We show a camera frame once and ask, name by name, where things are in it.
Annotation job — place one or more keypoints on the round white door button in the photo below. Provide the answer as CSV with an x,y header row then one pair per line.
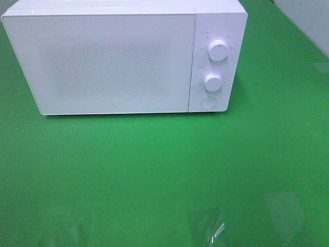
x,y
208,103

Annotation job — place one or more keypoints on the white microwave knob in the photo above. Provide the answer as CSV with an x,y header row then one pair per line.
x,y
213,82
218,49

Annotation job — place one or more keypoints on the white microwave oven body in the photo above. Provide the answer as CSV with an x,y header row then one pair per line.
x,y
213,19

